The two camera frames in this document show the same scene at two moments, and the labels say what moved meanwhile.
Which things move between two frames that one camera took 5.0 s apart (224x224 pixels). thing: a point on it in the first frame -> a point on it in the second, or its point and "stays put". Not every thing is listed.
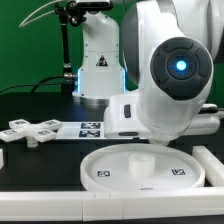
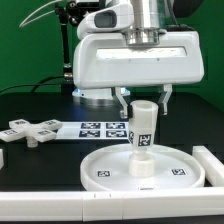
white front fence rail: x=89 y=206 stays put
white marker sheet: x=81 y=130 stays put
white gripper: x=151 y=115 -> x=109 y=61
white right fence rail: x=212 y=167 stays put
